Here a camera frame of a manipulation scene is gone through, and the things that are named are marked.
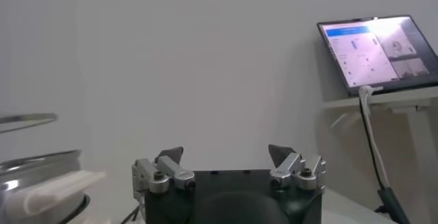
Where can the laptop screen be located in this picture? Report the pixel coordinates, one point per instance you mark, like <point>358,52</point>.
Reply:
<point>369,54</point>

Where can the white side desk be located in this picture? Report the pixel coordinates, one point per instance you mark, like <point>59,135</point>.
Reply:
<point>417,115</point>

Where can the white electric cooker base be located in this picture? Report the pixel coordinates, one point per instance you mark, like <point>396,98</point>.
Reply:
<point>80,208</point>

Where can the black cylindrical adapter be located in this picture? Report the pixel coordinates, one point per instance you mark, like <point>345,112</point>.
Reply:
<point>393,206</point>

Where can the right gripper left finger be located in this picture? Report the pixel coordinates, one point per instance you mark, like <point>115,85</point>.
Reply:
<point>174,172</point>

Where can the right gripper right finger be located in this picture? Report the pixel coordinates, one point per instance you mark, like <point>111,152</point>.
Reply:
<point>289,168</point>

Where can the stainless steel steamer pot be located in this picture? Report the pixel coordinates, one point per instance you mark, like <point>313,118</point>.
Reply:
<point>37,170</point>

